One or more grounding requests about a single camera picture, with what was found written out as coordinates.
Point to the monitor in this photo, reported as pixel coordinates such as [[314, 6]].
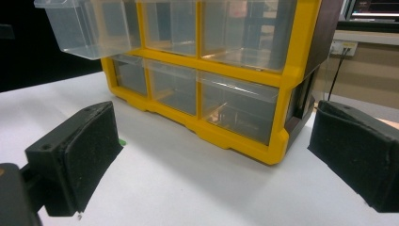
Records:
[[373, 11]]

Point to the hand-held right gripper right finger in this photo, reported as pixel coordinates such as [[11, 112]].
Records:
[[354, 153]]

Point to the white wall socket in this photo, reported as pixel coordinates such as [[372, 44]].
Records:
[[343, 47]]

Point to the clear plastic drawer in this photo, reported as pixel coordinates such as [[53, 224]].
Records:
[[91, 31]]

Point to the yellow black storage organizer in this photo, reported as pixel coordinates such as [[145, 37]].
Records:
[[284, 78]]

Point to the beige wooden panel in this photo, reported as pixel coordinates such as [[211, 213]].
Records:
[[370, 78]]

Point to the small green object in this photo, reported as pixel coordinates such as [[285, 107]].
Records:
[[122, 142]]

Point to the grid of clear organizer drawers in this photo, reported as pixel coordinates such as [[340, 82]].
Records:
[[238, 109]]

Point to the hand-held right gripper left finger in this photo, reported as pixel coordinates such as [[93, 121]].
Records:
[[78, 157]]

